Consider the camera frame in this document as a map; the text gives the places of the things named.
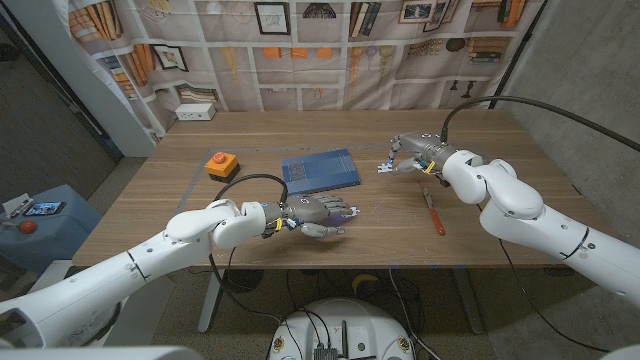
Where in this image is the black round floor object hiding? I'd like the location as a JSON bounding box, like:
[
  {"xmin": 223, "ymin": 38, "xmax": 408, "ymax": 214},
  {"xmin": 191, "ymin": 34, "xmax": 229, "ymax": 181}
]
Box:
[{"xmin": 223, "ymin": 268, "xmax": 265, "ymax": 294}]

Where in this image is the blue stool with phone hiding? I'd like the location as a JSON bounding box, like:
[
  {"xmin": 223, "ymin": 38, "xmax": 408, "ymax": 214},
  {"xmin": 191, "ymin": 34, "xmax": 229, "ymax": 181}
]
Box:
[{"xmin": 0, "ymin": 184, "xmax": 104, "ymax": 275}]

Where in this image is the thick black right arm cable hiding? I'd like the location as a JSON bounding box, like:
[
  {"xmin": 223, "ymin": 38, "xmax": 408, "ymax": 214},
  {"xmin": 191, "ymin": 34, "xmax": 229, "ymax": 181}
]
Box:
[{"xmin": 439, "ymin": 95, "xmax": 640, "ymax": 153}]

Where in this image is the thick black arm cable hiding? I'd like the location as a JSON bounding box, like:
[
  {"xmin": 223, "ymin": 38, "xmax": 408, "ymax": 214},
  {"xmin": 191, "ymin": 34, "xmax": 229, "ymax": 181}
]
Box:
[
  {"xmin": 439, "ymin": 95, "xmax": 640, "ymax": 153},
  {"xmin": 212, "ymin": 173, "xmax": 290, "ymax": 206}
]

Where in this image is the white paper item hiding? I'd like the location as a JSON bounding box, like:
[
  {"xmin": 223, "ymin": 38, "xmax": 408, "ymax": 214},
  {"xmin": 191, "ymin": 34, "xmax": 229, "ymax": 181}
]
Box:
[{"xmin": 1, "ymin": 192, "xmax": 35, "ymax": 219}]

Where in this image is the white power outlet box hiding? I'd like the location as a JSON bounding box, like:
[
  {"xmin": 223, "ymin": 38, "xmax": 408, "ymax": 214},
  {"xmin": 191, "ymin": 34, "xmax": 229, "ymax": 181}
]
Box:
[{"xmin": 174, "ymin": 102, "xmax": 217, "ymax": 122}]

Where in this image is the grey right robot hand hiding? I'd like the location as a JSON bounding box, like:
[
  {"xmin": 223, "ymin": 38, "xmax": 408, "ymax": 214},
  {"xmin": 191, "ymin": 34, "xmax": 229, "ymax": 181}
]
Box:
[{"xmin": 383, "ymin": 132, "xmax": 454, "ymax": 177}]

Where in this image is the yellow curved object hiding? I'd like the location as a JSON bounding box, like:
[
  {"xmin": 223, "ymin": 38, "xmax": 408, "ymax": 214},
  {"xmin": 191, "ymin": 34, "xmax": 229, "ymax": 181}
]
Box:
[{"xmin": 351, "ymin": 273, "xmax": 380, "ymax": 295}]

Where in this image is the white robot base with cables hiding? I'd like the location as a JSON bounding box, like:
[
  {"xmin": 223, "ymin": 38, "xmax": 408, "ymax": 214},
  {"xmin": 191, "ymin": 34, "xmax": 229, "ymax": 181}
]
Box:
[{"xmin": 268, "ymin": 298, "xmax": 415, "ymax": 360}]

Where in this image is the smartphone with lit screen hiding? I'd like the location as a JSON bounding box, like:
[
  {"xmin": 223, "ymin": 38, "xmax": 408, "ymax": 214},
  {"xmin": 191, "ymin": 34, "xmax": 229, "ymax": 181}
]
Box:
[{"xmin": 23, "ymin": 200, "xmax": 67, "ymax": 217}]

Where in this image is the printed bookshelf backdrop cloth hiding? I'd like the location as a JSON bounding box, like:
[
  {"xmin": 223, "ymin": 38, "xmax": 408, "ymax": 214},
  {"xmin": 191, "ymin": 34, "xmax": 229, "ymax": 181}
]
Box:
[{"xmin": 52, "ymin": 0, "xmax": 546, "ymax": 139}]

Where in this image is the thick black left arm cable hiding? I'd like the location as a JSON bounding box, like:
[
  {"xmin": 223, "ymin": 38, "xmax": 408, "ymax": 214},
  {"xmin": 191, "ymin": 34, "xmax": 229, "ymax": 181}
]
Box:
[{"xmin": 212, "ymin": 173, "xmax": 290, "ymax": 206}]

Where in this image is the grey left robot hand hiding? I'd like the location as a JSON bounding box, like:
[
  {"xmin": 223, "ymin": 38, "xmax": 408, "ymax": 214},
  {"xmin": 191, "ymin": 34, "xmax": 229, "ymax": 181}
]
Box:
[{"xmin": 269, "ymin": 193, "xmax": 360, "ymax": 239}]

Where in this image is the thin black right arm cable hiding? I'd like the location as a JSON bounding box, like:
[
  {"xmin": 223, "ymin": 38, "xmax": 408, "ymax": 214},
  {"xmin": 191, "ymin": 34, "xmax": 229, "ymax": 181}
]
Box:
[{"xmin": 498, "ymin": 238, "xmax": 610, "ymax": 354}]

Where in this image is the grey table leg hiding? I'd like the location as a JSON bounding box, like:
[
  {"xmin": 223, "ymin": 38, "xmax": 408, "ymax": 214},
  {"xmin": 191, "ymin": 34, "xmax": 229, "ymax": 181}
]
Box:
[{"xmin": 452, "ymin": 267, "xmax": 486, "ymax": 335}]

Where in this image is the black backdrop pole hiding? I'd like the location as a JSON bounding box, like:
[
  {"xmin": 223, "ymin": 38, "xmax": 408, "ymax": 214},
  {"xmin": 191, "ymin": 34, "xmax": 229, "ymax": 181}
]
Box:
[{"xmin": 488, "ymin": 0, "xmax": 550, "ymax": 110}]

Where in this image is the white robot torso edge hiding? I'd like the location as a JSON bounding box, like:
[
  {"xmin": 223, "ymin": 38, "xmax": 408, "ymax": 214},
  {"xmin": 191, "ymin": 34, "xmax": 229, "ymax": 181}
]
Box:
[{"xmin": 0, "ymin": 344, "xmax": 204, "ymax": 360}]

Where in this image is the blue puzzle board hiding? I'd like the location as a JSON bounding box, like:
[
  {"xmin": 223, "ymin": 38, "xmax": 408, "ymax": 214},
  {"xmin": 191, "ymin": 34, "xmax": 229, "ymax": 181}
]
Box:
[{"xmin": 280, "ymin": 148, "xmax": 362, "ymax": 198}]

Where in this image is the white table leg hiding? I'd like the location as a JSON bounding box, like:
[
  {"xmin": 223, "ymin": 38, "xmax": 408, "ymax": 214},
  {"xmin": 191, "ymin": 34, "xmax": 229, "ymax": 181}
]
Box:
[{"xmin": 197, "ymin": 268, "xmax": 226, "ymax": 335}]

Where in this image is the orange emergency stop button box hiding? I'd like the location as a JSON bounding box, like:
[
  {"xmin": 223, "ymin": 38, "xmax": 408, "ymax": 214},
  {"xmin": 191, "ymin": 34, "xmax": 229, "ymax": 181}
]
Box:
[{"xmin": 204, "ymin": 151, "xmax": 241, "ymax": 184}]

